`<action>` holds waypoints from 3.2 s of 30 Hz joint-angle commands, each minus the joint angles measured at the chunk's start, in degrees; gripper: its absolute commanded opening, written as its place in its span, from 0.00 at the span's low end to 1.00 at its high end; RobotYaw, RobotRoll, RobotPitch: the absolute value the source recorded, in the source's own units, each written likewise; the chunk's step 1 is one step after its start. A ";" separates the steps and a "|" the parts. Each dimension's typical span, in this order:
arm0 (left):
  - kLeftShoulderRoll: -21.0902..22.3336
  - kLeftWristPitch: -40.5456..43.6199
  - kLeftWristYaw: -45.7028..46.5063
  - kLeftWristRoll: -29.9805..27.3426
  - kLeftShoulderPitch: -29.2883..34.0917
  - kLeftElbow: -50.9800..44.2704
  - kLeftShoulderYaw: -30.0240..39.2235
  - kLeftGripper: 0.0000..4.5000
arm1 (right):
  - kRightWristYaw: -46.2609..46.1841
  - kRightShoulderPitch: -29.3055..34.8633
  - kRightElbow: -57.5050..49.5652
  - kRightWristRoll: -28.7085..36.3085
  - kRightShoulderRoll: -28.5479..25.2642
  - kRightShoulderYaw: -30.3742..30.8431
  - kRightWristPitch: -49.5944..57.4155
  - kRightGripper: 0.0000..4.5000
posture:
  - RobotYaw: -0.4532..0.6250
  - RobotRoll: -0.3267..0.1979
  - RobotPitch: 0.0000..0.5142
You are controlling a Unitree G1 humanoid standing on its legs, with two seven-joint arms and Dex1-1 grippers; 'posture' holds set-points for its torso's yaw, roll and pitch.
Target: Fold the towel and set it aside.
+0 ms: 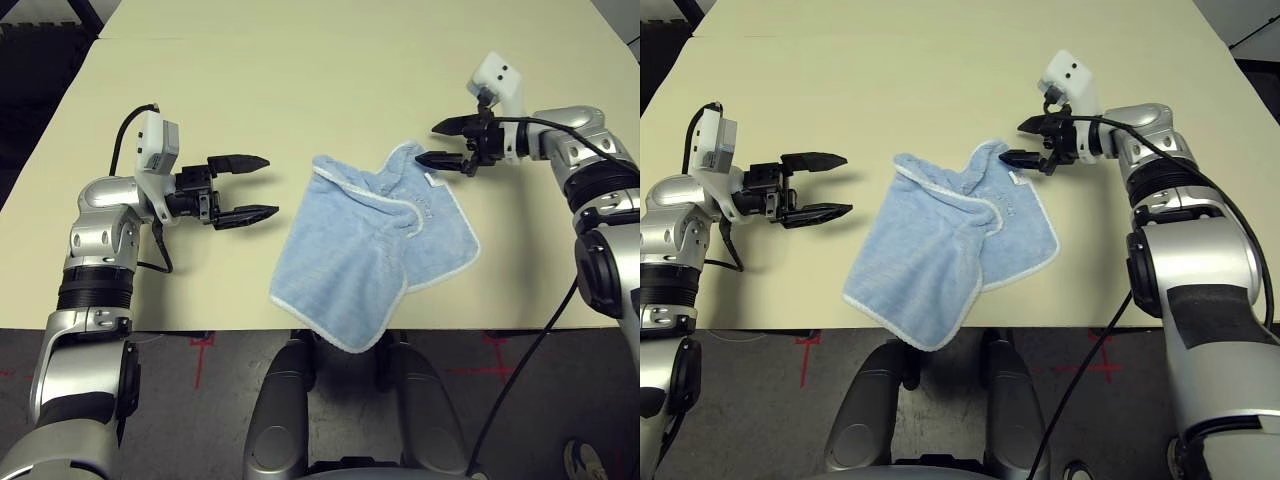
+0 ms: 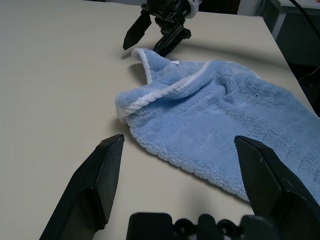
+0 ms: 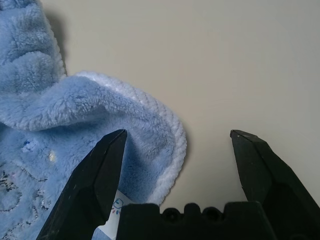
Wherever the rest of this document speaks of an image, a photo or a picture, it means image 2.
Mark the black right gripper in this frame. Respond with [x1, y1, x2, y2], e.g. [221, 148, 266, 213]
[122, 0, 194, 58]

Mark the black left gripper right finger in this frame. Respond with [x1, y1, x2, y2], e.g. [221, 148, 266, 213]
[234, 135, 320, 240]

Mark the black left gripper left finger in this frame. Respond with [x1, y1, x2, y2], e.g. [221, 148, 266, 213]
[38, 133, 125, 240]

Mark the light blue terry towel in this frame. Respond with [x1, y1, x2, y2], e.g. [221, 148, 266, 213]
[114, 47, 320, 203]

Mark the black right camera cable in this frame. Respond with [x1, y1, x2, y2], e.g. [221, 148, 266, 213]
[289, 0, 320, 42]

